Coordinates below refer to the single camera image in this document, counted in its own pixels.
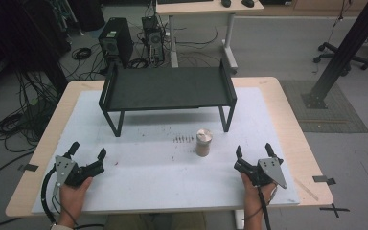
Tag light wooden table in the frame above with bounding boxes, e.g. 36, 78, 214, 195
5, 76, 334, 219

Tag black keyboard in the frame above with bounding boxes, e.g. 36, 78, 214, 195
157, 0, 215, 5

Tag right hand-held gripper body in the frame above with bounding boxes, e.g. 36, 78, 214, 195
233, 156, 288, 190

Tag person's olive pants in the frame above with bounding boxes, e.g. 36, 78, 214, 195
103, 212, 208, 230

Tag hand-held gripper cable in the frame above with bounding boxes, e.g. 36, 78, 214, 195
40, 167, 65, 226
256, 186, 273, 230

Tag person's left hand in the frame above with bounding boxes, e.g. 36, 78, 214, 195
58, 176, 94, 224

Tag white table mat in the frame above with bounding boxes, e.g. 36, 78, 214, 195
31, 87, 301, 215

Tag left hand-held gripper cable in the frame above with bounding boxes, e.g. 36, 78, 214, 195
40, 167, 65, 226

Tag right hand-held gripper cable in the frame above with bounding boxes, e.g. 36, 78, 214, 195
256, 186, 273, 230

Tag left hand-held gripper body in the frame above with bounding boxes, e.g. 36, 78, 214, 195
53, 154, 105, 196

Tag small open computer tower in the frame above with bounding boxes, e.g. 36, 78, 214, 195
141, 15, 167, 66

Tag large black computer tower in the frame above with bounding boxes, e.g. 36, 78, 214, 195
98, 16, 135, 69

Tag black tape strip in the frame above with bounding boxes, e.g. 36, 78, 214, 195
17, 163, 40, 173
311, 174, 337, 187

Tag black tape cross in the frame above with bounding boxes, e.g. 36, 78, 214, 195
318, 202, 351, 219

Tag person's right hand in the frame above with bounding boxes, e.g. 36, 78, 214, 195
240, 172, 278, 216

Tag white background desk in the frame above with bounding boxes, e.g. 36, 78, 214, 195
155, 0, 265, 75

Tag black metal post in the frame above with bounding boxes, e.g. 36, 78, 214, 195
301, 0, 368, 110

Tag black metal shelf rack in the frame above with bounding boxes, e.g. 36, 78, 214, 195
98, 58, 239, 138

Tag black office chair base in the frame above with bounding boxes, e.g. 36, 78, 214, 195
312, 41, 368, 77

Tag grey floor mat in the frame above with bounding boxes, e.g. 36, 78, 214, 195
279, 79, 368, 134

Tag tangle of black floor cables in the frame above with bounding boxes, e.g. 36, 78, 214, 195
0, 68, 63, 154

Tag coiled black cable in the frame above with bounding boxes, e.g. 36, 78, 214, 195
71, 46, 93, 61

